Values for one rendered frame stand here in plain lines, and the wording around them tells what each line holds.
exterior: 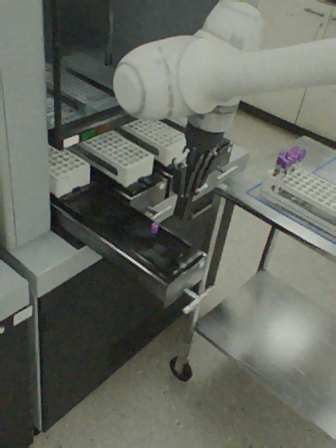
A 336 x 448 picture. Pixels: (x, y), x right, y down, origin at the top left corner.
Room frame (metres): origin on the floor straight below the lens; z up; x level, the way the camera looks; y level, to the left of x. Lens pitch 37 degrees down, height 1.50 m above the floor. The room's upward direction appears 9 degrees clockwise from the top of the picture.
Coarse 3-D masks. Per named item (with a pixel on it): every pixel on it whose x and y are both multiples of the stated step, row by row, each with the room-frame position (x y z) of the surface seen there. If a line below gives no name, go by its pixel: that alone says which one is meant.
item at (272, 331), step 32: (320, 160) 1.26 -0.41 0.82; (224, 192) 1.03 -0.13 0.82; (256, 192) 1.05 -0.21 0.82; (288, 224) 0.93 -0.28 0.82; (256, 288) 1.26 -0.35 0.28; (288, 288) 1.29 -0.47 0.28; (192, 320) 1.04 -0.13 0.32; (224, 320) 1.09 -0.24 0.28; (256, 320) 1.12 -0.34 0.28; (288, 320) 1.14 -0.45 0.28; (320, 320) 1.16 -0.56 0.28; (224, 352) 0.97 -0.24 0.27; (256, 352) 0.99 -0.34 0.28; (288, 352) 1.01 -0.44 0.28; (320, 352) 1.03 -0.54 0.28; (288, 384) 0.89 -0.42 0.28; (320, 384) 0.91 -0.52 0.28; (320, 416) 0.81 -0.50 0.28
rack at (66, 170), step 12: (48, 156) 1.00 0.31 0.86; (60, 156) 1.01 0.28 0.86; (72, 156) 1.01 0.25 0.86; (60, 168) 0.96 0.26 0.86; (72, 168) 0.96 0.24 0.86; (84, 168) 0.97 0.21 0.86; (60, 180) 0.91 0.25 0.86; (72, 180) 0.94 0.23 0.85; (84, 180) 0.97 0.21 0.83; (60, 192) 0.91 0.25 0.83
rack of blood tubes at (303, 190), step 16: (288, 176) 1.05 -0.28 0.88; (304, 176) 1.06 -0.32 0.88; (272, 192) 1.02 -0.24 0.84; (288, 192) 1.04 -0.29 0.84; (304, 192) 0.99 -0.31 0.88; (320, 192) 1.00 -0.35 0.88; (288, 208) 0.99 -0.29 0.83; (304, 208) 0.98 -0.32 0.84; (320, 208) 0.95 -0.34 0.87; (320, 224) 0.94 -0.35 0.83
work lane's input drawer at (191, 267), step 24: (72, 192) 0.93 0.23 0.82; (96, 192) 0.96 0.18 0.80; (72, 216) 0.86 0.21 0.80; (96, 216) 0.87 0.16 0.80; (120, 216) 0.89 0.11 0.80; (144, 216) 0.88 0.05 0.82; (96, 240) 0.80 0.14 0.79; (120, 240) 0.80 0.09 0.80; (144, 240) 0.82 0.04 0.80; (168, 240) 0.83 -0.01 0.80; (120, 264) 0.76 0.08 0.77; (144, 264) 0.74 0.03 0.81; (168, 264) 0.74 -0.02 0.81; (192, 264) 0.76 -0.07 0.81; (168, 288) 0.69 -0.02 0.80
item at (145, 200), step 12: (96, 180) 1.02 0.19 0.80; (108, 180) 1.01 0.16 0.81; (144, 180) 1.03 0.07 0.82; (156, 180) 1.04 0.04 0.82; (120, 192) 0.98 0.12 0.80; (132, 192) 0.97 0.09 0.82; (144, 192) 0.99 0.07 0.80; (156, 192) 1.03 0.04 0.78; (132, 204) 0.96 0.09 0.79; (144, 204) 1.00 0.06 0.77; (156, 204) 1.04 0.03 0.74; (156, 216) 0.97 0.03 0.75
